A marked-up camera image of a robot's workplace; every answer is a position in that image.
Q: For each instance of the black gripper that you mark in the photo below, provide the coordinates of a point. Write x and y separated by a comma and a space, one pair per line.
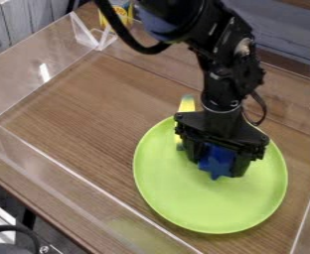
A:
224, 129

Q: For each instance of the blue star-shaped block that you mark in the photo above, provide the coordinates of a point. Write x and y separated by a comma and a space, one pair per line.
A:
216, 161

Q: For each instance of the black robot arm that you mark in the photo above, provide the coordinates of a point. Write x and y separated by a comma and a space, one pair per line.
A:
219, 37

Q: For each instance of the green round plate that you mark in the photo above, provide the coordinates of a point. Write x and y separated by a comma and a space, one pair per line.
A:
208, 206

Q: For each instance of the yellow toy banana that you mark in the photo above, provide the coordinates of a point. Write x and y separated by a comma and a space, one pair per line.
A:
186, 106

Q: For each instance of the yellow labelled tin can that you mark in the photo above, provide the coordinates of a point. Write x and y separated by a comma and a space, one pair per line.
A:
123, 10

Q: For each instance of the clear acrylic enclosure wall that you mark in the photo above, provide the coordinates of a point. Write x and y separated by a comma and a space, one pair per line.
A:
68, 138

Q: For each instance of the clear acrylic corner bracket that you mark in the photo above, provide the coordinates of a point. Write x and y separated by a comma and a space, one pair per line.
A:
95, 38

